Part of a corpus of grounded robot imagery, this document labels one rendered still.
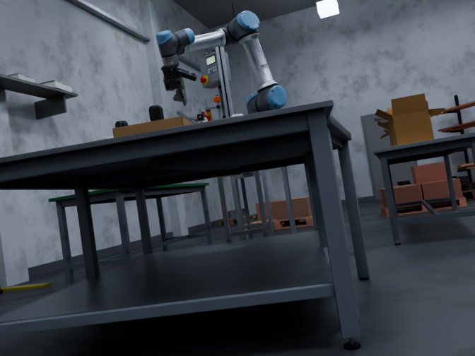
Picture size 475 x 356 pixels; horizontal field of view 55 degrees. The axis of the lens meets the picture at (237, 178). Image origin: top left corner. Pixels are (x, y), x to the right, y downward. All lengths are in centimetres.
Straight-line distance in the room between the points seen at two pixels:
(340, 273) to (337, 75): 1092
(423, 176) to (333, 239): 549
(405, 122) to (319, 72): 868
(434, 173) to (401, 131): 322
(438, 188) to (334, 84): 624
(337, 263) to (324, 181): 27
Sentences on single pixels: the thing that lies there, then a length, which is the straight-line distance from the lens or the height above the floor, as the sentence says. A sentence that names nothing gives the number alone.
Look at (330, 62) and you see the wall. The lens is 1244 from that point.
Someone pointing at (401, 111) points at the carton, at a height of 104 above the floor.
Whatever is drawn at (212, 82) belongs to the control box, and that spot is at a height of 129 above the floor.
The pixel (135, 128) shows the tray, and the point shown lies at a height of 85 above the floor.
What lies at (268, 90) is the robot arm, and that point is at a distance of 240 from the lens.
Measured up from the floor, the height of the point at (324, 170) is 60.
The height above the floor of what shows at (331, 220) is 43.
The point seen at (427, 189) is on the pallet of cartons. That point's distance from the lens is 666.
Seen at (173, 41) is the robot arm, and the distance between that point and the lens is 223.
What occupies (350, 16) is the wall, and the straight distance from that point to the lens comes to 1270.
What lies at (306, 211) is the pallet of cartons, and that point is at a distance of 675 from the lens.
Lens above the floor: 55
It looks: 3 degrees up
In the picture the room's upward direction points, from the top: 9 degrees counter-clockwise
